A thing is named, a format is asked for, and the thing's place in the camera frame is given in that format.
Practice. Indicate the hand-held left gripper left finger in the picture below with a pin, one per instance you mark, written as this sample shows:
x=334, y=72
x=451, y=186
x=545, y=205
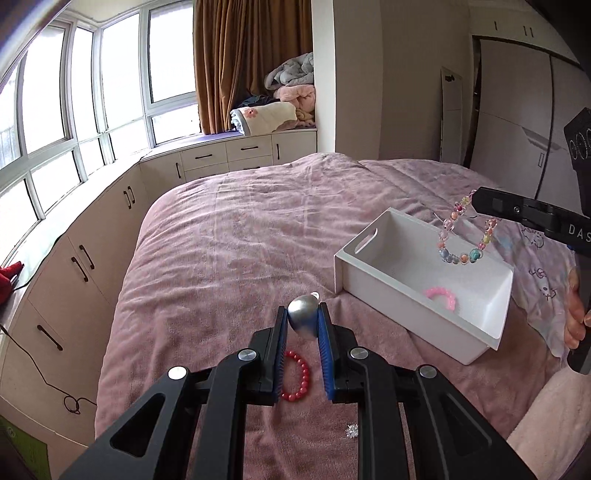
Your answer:
x=280, y=355

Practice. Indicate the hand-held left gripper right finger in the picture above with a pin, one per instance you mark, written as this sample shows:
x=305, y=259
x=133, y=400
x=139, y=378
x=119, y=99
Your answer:
x=325, y=355

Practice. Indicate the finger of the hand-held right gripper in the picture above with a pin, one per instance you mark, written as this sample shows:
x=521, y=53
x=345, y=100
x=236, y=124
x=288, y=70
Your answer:
x=503, y=205

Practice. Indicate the silver bead pendant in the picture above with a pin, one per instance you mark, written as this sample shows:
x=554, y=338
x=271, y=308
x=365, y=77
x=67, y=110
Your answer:
x=302, y=316

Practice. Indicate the white plastic storage box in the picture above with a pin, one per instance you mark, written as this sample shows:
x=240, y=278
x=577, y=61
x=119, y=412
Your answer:
x=369, y=277

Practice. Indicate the person's right hand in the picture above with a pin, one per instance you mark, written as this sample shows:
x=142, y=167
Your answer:
x=574, y=314

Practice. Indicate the cartoon cat printed sheet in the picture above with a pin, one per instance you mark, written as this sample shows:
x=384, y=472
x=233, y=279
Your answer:
x=540, y=288

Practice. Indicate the small white flower ornament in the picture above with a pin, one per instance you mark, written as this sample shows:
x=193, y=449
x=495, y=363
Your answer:
x=352, y=430

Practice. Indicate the pink bed blanket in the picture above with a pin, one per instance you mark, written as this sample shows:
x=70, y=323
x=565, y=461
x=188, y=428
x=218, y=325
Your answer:
x=221, y=258

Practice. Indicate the white wardrobe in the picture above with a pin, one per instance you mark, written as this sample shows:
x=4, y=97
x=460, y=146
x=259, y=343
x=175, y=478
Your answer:
x=512, y=92

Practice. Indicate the light pink fluffy blanket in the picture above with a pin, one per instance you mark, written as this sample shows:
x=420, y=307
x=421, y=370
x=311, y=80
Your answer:
x=556, y=427

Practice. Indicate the white drawer cabinet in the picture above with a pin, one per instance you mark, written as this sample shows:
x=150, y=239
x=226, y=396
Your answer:
x=244, y=154

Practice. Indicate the purple window seat mat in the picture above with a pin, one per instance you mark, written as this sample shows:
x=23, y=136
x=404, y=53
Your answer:
x=214, y=137

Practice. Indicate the pink folded blanket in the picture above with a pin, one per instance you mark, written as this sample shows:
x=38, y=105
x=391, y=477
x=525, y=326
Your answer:
x=300, y=99

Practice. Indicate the white door cabinet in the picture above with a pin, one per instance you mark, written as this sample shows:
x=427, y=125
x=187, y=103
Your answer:
x=55, y=295

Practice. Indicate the cream floral folded blanket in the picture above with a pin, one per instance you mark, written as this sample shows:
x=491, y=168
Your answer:
x=270, y=115

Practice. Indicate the grey folded blanket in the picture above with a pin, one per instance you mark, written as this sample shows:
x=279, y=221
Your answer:
x=291, y=69

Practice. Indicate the dark folded clothes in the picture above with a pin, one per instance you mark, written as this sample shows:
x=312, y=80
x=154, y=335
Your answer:
x=258, y=100

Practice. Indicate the green box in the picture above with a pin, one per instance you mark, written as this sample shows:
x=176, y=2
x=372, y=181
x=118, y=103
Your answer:
x=25, y=450

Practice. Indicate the red cloth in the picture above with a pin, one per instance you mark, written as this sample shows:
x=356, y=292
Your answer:
x=10, y=277

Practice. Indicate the brown curtain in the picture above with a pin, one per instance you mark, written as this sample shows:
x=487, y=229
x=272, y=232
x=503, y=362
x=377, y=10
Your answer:
x=240, y=55

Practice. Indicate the white framed bay window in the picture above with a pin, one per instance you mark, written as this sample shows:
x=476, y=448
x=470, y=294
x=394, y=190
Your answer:
x=46, y=92

